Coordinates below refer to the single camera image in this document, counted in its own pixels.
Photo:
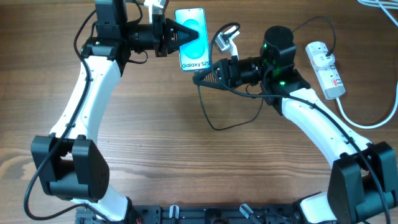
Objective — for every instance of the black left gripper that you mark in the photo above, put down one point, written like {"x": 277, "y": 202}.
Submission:
{"x": 168, "y": 44}

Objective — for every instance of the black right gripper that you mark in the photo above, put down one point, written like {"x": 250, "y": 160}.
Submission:
{"x": 229, "y": 74}

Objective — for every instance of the blue screen smartphone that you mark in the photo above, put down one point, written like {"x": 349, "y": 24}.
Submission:
{"x": 195, "y": 54}

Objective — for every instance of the white power strip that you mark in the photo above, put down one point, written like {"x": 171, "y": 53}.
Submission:
{"x": 329, "y": 79}

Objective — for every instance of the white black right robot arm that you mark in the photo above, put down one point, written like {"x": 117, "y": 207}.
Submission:
{"x": 363, "y": 181}

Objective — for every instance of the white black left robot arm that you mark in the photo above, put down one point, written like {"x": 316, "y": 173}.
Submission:
{"x": 68, "y": 163}

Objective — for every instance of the white charger adapter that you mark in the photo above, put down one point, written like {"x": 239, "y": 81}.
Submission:
{"x": 321, "y": 61}

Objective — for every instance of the black mounting rail base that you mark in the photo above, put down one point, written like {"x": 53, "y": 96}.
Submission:
{"x": 155, "y": 214}

